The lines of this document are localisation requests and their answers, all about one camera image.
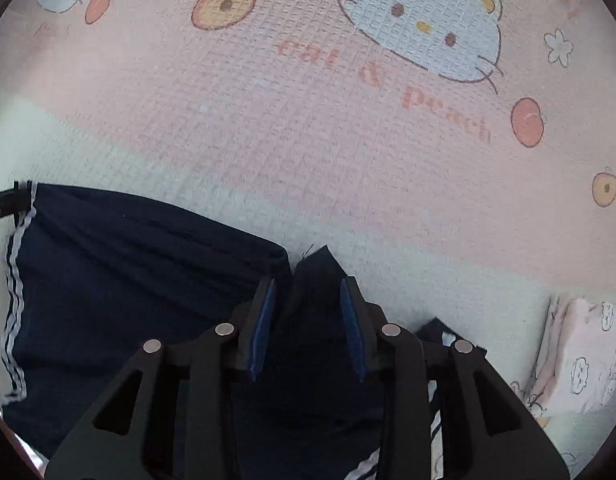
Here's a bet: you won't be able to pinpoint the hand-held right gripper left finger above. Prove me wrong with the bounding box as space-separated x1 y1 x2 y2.
44 276 277 480

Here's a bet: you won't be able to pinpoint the folded pink printed cloth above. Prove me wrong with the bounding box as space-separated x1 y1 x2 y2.
510 294 616 426

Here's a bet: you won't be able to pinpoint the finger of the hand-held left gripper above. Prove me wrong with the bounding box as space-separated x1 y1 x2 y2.
0 181 35 228

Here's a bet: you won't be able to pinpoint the navy shorts with white stripes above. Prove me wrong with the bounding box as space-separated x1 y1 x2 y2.
0 182 488 480

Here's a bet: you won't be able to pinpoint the pink cat printed blanket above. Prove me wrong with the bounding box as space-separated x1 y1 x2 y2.
0 0 616 480

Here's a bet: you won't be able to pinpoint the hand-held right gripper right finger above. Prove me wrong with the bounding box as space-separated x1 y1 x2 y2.
339 276 571 480

